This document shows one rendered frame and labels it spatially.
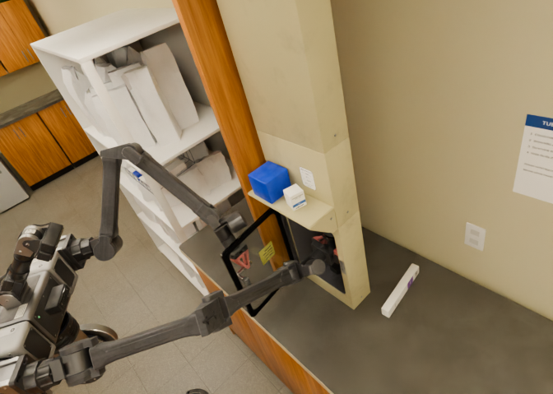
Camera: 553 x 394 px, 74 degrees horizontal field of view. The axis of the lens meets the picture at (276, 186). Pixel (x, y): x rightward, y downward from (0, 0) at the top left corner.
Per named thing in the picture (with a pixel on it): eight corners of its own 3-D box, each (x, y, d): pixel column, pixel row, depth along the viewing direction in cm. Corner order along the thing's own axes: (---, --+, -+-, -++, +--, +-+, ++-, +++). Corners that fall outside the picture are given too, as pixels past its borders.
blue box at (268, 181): (274, 179, 137) (268, 159, 131) (292, 188, 130) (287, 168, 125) (253, 194, 132) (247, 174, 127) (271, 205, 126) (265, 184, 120)
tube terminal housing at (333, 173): (334, 239, 184) (305, 98, 138) (390, 271, 162) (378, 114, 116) (299, 271, 173) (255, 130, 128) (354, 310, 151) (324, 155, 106)
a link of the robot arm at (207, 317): (211, 300, 103) (222, 336, 102) (217, 291, 116) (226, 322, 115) (52, 353, 100) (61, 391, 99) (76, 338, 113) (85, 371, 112)
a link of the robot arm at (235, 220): (206, 211, 147) (205, 217, 139) (231, 197, 147) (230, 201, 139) (223, 236, 150) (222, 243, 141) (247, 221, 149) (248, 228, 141)
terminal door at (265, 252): (297, 268, 169) (276, 203, 145) (252, 319, 153) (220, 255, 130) (295, 267, 169) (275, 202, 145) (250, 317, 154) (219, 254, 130)
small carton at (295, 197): (299, 197, 125) (295, 183, 122) (306, 204, 122) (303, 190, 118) (286, 203, 124) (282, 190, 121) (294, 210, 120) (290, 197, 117)
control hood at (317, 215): (276, 196, 145) (269, 175, 140) (338, 229, 123) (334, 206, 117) (253, 212, 141) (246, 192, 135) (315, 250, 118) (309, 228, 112)
